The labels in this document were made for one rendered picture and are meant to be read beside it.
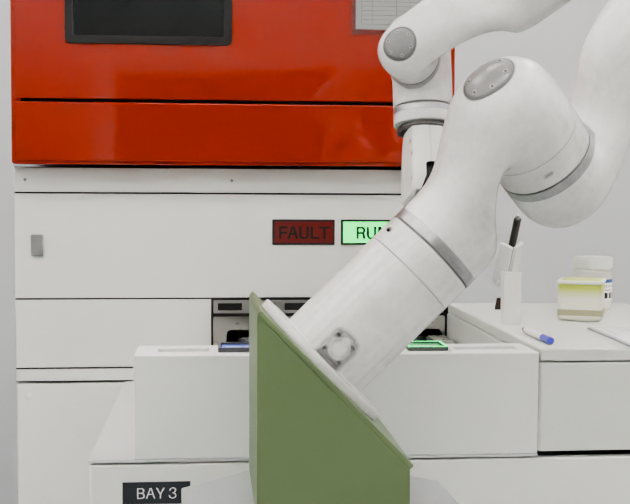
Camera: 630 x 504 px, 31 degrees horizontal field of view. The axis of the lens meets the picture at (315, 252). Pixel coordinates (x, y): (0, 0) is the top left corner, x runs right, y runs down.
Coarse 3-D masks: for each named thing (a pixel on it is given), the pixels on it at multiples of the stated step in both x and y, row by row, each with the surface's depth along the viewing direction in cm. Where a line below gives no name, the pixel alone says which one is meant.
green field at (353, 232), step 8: (344, 224) 215; (352, 224) 215; (360, 224) 215; (368, 224) 215; (376, 224) 215; (384, 224) 215; (344, 232) 215; (352, 232) 215; (360, 232) 215; (368, 232) 215; (376, 232) 215; (344, 240) 215; (352, 240) 215; (360, 240) 215; (368, 240) 215
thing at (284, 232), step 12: (276, 228) 214; (288, 228) 214; (300, 228) 214; (312, 228) 214; (324, 228) 214; (276, 240) 214; (288, 240) 214; (300, 240) 214; (312, 240) 214; (324, 240) 215
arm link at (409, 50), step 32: (448, 0) 150; (480, 0) 151; (512, 0) 153; (544, 0) 154; (416, 32) 150; (448, 32) 149; (480, 32) 151; (512, 32) 157; (384, 64) 152; (416, 64) 151
